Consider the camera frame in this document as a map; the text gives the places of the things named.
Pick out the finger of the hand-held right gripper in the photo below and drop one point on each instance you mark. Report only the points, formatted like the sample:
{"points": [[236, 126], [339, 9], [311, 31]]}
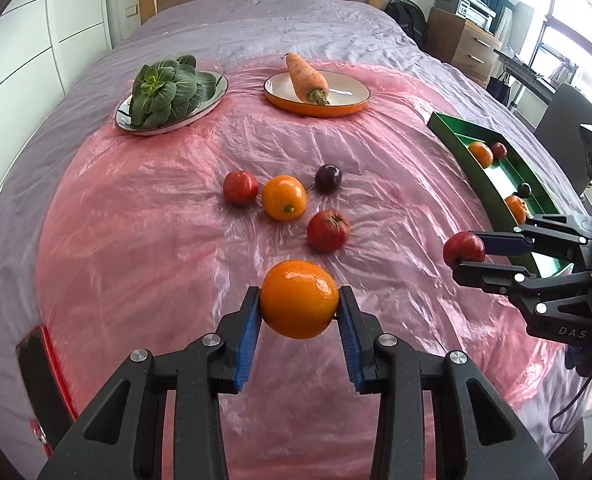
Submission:
{"points": [[506, 244], [496, 276]]}

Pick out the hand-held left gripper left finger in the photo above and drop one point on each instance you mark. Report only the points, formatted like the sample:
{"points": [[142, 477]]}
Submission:
{"points": [[243, 350]]}

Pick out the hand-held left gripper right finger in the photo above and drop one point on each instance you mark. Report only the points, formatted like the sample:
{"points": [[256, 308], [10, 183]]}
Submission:
{"points": [[351, 350]]}

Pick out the orange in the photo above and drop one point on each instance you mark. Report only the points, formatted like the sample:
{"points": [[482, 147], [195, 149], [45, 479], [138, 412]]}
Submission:
{"points": [[480, 155], [299, 299], [516, 209], [284, 198]]}

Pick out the small red apple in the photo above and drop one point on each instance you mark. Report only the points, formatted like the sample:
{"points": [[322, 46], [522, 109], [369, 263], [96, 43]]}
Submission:
{"points": [[328, 231], [240, 188], [462, 249], [499, 150]]}

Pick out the dark purple plum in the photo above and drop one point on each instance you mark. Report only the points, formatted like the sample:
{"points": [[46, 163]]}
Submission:
{"points": [[328, 179], [524, 190]]}

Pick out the green rectangular tray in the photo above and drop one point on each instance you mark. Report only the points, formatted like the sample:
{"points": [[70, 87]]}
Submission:
{"points": [[481, 185]]}

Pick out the person's right hand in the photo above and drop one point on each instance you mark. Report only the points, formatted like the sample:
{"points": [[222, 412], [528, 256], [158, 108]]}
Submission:
{"points": [[582, 358]]}

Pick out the grey office chair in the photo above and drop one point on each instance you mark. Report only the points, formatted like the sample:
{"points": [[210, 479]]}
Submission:
{"points": [[568, 115]]}

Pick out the pink plastic sheet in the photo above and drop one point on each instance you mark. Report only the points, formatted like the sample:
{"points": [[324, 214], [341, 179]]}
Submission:
{"points": [[151, 235]]}

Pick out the cluttered desk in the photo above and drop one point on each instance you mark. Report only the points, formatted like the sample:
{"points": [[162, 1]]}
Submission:
{"points": [[531, 72]]}

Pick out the dark blue bag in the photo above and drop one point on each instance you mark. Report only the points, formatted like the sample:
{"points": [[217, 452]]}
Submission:
{"points": [[500, 89]]}

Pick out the wooden dresser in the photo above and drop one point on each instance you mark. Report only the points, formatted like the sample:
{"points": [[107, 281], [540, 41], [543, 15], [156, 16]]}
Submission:
{"points": [[463, 47]]}

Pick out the phone in red case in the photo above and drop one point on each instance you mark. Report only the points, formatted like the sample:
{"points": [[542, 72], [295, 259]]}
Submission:
{"points": [[43, 380]]}

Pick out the orange rimmed white plate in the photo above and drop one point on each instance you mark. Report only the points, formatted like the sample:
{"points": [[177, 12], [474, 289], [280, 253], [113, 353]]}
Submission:
{"points": [[348, 92]]}

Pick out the grey white printer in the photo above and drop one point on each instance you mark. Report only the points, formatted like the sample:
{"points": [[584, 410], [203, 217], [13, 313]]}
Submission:
{"points": [[466, 7]]}

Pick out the black backpack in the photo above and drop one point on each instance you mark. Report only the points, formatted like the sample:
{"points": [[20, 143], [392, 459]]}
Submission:
{"points": [[408, 20]]}

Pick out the bok choy on plate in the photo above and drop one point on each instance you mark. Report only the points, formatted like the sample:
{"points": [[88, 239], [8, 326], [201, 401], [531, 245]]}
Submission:
{"points": [[211, 97]]}

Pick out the orange carrot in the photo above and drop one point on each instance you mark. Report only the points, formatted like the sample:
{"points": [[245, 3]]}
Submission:
{"points": [[306, 80]]}

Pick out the white wardrobe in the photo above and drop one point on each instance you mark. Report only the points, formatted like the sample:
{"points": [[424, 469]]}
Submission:
{"points": [[26, 60]]}

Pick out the wall socket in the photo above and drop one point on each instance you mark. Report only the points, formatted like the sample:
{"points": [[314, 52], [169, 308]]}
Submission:
{"points": [[132, 10]]}

